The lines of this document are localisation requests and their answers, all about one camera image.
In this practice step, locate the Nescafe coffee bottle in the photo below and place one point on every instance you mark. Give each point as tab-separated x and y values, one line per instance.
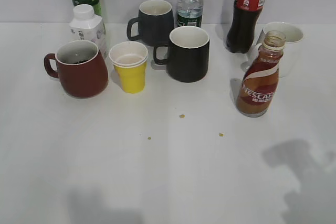
261	79

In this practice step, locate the dark red ceramic mug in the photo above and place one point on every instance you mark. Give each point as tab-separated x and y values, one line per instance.
80	68

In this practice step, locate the cola bottle red label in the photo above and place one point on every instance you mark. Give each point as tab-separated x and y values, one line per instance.
241	34

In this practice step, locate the black mug white interior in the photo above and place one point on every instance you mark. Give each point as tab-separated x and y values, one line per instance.
187	54

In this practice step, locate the white yogurt carton bottle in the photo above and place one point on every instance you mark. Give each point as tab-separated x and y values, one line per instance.
86	25

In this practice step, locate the yellow paper cup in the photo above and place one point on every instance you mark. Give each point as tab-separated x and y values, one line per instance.
129	59

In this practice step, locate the white ceramic mug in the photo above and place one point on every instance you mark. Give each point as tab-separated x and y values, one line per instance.
292	50

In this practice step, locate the dark grey ceramic mug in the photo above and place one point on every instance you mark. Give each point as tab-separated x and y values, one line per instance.
154	23

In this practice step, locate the clear water bottle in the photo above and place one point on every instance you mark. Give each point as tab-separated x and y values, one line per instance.
189	13

